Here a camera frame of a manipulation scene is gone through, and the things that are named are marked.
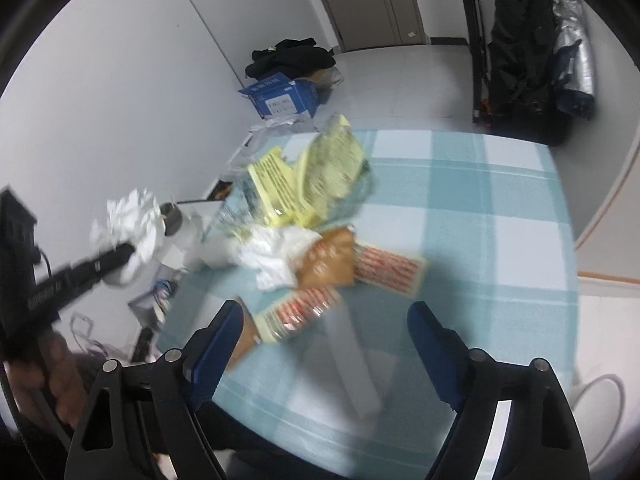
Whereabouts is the small brown sauce packet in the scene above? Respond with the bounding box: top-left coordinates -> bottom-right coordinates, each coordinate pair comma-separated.
226,297 -> 262,370

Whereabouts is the red white checked packet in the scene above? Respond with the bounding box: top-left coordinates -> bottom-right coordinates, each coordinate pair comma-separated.
354,244 -> 427,298

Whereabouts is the white paper napkin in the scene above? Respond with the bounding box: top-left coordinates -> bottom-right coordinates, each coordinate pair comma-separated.
199,224 -> 324,292

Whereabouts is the white tissue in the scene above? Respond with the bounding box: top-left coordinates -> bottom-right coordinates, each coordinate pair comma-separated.
90,188 -> 165,287

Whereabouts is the yellow printed clear bag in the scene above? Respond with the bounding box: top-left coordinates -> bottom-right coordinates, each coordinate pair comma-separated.
214,148 -> 314,238

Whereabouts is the yellow plastic snack bag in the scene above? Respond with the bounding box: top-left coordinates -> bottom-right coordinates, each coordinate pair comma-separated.
293,114 -> 374,229

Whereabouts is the person's left hand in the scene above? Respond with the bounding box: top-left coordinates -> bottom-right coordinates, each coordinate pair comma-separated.
6,332 -> 87,429

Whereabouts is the white side table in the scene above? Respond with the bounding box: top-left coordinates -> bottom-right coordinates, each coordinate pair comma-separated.
136,200 -> 221,281

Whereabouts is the checked teal tablecloth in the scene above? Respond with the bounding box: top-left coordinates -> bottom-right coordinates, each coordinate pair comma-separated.
154,128 -> 582,476

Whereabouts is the toothpick holder cup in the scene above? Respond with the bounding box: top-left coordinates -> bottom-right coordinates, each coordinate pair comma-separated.
160,202 -> 183,237

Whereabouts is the black hanging coat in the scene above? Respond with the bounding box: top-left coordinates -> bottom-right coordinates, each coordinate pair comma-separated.
488,0 -> 570,146

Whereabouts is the blue cardboard box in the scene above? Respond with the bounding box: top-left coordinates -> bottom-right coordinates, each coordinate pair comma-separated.
239,73 -> 319,119

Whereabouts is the silver folded umbrella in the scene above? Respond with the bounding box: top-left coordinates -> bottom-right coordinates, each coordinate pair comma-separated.
552,0 -> 596,120

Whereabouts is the black clothes pile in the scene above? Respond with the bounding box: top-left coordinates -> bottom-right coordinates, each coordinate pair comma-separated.
245,37 -> 335,80

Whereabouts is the grey door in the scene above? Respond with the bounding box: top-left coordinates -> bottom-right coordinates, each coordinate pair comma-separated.
321,0 -> 427,52

